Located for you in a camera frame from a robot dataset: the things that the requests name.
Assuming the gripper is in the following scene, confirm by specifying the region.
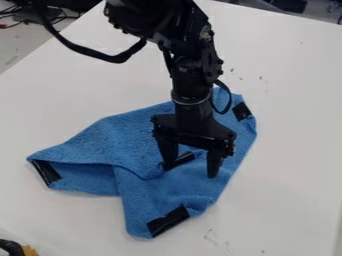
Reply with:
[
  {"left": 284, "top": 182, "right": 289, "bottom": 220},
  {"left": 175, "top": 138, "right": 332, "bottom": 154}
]
[{"left": 149, "top": 99, "right": 238, "bottom": 179}]

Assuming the blue cloth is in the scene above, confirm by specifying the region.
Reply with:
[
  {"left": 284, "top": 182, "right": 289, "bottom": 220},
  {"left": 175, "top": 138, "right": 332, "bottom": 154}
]
[{"left": 25, "top": 87, "right": 258, "bottom": 240}]

